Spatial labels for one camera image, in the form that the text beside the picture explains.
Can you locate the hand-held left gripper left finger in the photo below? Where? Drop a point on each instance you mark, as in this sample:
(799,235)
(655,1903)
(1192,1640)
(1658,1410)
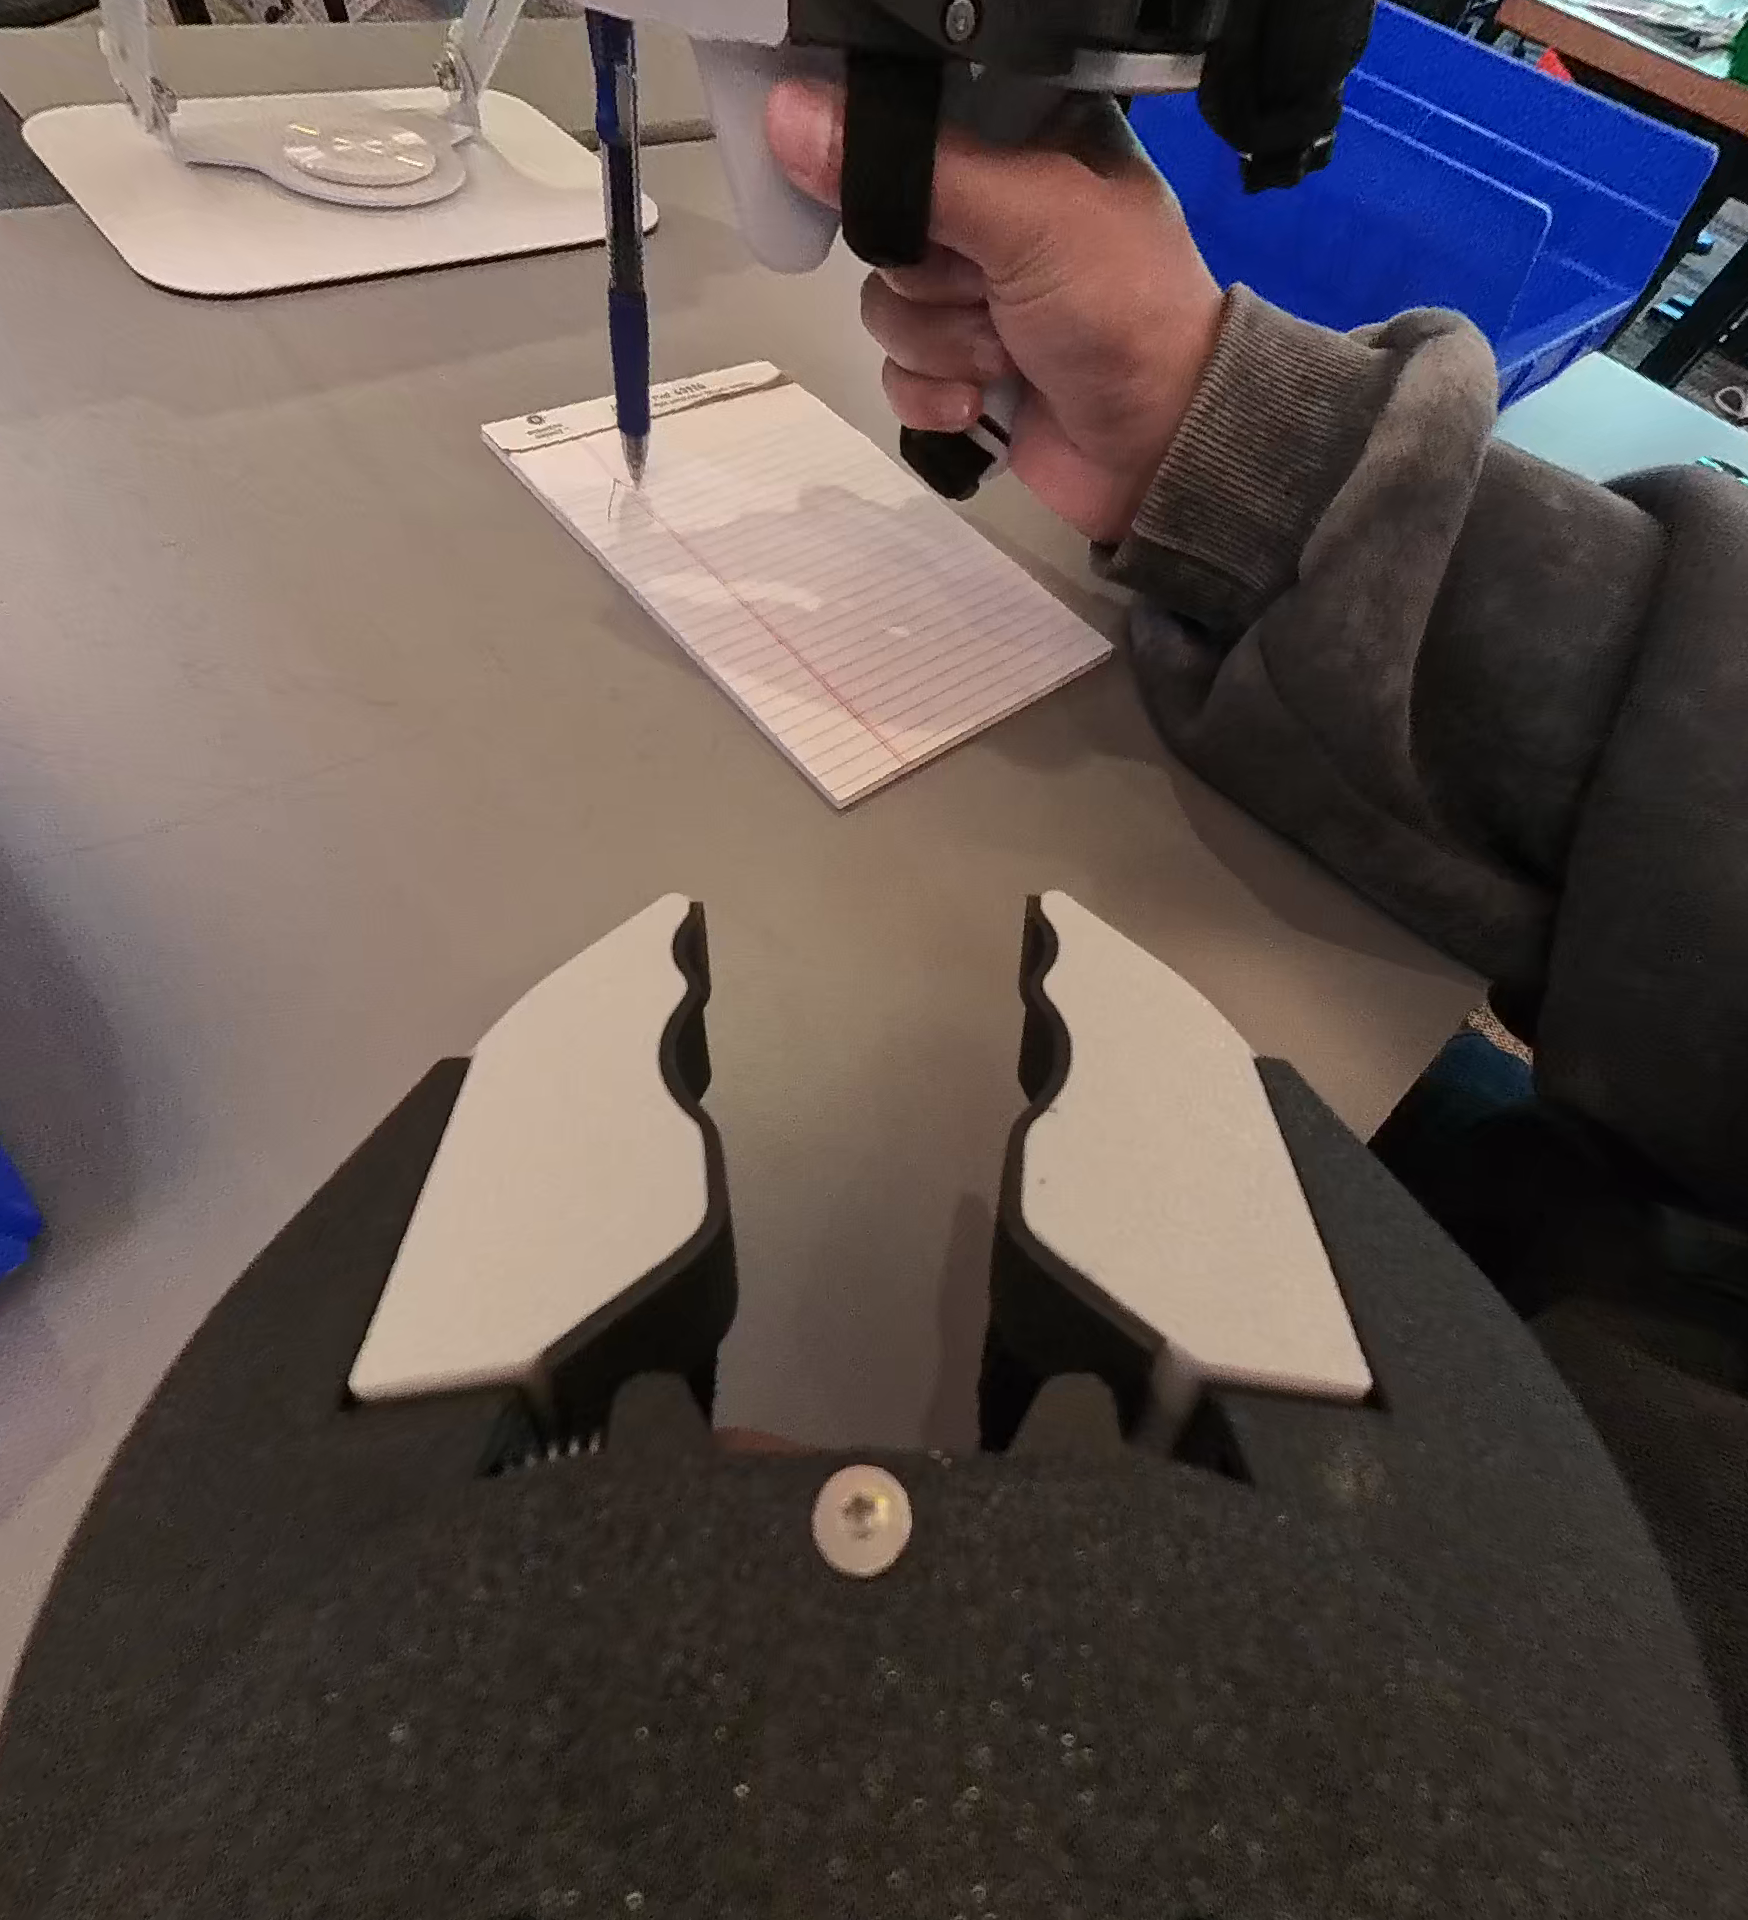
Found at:
(545,1168)

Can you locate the blue pen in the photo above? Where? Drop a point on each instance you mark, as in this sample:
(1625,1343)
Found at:
(628,346)

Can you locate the white document stand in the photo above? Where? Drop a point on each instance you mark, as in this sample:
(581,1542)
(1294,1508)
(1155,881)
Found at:
(289,225)

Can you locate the white lined notepad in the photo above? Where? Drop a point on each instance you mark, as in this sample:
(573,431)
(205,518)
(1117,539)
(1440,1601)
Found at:
(845,630)

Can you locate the wooden top table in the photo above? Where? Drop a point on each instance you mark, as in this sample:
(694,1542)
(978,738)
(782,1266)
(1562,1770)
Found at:
(1667,69)

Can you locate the person's right hand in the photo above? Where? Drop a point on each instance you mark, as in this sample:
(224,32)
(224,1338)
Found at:
(1083,300)

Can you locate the person's lap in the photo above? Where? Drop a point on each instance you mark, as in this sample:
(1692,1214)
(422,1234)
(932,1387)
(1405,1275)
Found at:
(1458,1110)

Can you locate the white round-cornered table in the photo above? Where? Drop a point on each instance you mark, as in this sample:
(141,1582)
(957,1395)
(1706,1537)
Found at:
(1638,430)

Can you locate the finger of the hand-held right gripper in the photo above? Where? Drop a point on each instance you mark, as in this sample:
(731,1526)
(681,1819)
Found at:
(754,135)

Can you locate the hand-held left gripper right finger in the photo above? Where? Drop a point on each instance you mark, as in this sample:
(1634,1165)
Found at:
(1172,1168)

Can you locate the person's right forearm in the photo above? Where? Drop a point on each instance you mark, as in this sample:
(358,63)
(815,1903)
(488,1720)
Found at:
(1492,720)

